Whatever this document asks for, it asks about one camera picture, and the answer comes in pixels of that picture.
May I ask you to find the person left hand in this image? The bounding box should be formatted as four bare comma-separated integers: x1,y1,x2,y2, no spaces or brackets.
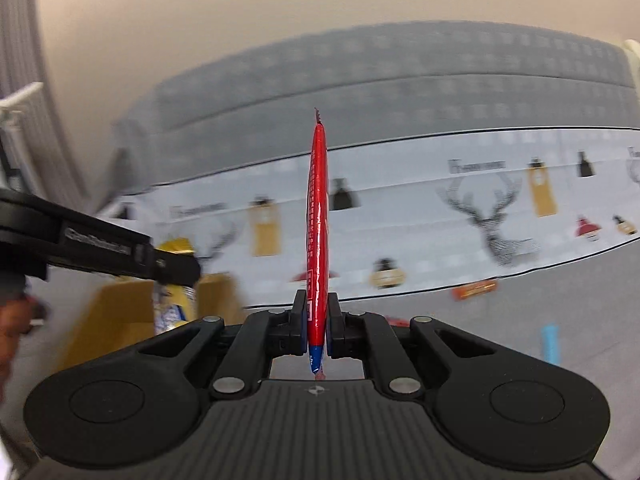
0,295,42,402

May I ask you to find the light blue snack bar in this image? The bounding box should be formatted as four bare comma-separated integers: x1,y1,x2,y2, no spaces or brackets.
540,324,561,365

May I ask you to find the brown cardboard box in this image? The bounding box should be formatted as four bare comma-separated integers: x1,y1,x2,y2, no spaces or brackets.
53,273,247,372

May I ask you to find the yellow wafer bar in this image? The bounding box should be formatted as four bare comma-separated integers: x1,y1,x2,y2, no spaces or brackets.
152,237,196,335

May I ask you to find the grey curtain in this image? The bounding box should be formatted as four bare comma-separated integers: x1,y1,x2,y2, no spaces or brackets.
1,0,88,209

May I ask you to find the large red snack packet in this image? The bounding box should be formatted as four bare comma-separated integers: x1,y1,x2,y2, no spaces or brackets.
306,110,330,376

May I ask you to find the small orange snack bar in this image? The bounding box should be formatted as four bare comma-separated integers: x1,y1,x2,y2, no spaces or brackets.
451,280,498,301

